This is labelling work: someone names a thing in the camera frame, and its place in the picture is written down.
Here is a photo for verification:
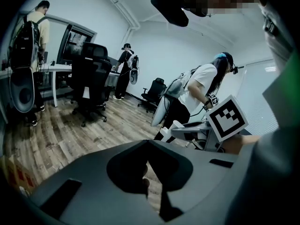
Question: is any flat cardboard box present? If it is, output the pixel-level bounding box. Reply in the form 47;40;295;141
0;153;38;196

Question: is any black office chair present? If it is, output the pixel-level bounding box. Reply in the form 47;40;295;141
137;77;167;114
70;42;113;128

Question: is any white ceiling pipe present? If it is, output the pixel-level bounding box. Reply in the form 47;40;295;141
103;0;141;32

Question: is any black flat monitor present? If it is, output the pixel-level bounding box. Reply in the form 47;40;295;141
56;23;97;66

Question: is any white desk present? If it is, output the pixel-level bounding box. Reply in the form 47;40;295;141
0;63;73;108

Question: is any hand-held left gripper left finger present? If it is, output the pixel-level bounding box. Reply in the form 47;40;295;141
30;139;160;225

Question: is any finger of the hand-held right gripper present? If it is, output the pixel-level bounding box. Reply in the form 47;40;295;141
171;122;213;140

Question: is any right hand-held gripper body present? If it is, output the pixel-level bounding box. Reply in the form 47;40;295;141
184;94;249;153

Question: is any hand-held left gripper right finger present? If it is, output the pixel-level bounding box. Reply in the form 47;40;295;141
148;139;240;223

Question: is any person's right forearm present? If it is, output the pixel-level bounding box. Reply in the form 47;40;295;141
225;134;261;155

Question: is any black head-mounted camera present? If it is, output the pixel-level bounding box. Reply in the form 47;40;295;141
150;0;213;28

